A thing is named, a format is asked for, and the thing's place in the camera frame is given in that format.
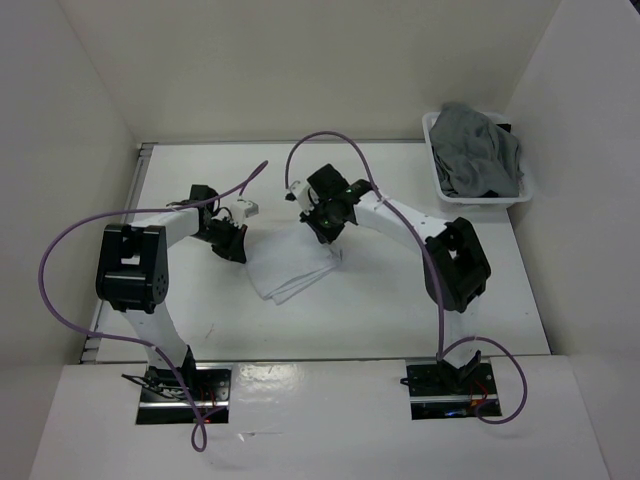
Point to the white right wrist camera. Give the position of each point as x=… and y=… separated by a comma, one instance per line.
x=303, y=194

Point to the white plastic laundry basket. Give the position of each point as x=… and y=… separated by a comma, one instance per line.
x=448, y=203

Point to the grey skirt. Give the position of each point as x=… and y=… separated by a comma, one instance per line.
x=474, y=156

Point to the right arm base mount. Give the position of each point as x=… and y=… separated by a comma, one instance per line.
x=431, y=399

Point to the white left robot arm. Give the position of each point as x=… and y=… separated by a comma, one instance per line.
x=133, y=272

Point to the white skirt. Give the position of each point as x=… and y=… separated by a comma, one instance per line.
x=288, y=261

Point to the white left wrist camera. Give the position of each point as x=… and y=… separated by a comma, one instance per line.
x=241, y=210

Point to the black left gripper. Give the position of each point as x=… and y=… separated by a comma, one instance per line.
x=234, y=250

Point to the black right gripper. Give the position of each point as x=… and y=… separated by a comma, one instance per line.
x=325, y=235

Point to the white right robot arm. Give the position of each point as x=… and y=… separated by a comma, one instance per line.
x=455, y=267

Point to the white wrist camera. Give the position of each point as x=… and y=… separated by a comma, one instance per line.
x=303, y=194
x=241, y=210

